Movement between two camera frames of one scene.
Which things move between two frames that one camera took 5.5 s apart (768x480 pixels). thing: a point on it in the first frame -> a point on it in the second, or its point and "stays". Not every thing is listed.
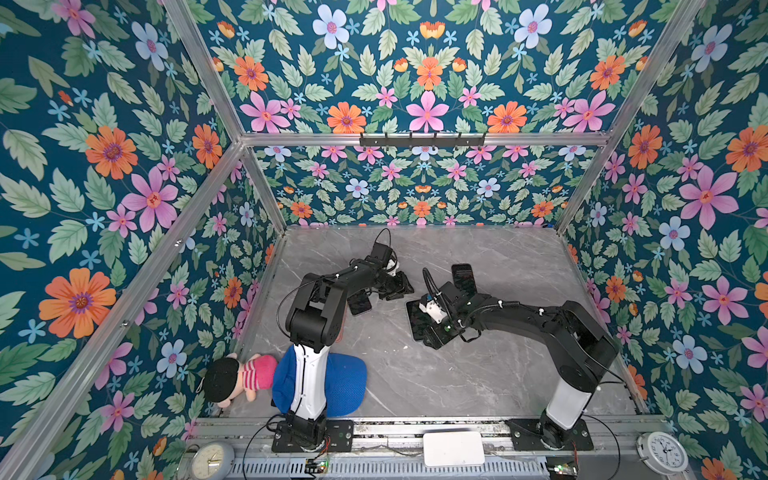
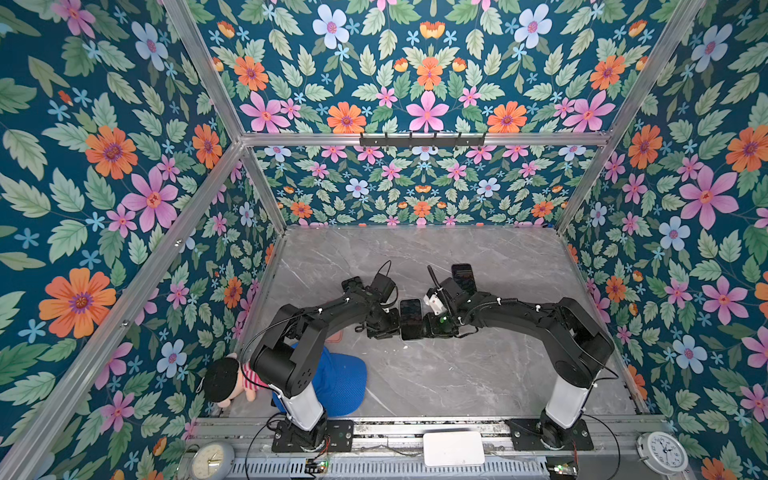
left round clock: x=212 y=461 stays
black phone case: x=464 y=279 stays
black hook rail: x=411 y=141 stays
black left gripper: x=400 y=288 -> x=393 y=330
